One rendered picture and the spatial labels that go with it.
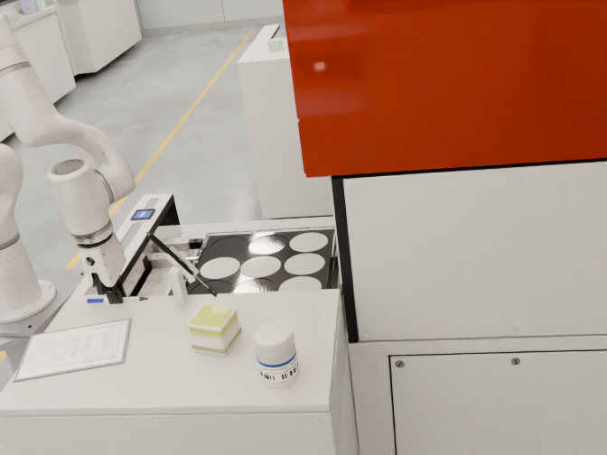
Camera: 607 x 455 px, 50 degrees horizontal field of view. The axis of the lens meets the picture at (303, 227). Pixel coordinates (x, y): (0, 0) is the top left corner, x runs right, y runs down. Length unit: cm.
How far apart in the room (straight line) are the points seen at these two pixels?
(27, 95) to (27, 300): 69
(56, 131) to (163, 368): 49
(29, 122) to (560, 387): 124
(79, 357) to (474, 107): 89
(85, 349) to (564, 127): 101
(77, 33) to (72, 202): 664
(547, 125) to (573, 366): 56
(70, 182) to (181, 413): 47
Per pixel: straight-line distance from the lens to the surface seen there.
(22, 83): 134
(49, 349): 143
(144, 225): 184
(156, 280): 172
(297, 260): 165
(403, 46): 120
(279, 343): 112
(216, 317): 126
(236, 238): 179
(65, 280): 195
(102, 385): 129
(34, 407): 131
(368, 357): 151
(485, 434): 168
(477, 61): 121
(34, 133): 133
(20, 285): 183
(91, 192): 132
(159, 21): 993
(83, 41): 791
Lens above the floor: 174
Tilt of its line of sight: 28 degrees down
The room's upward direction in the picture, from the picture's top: 8 degrees counter-clockwise
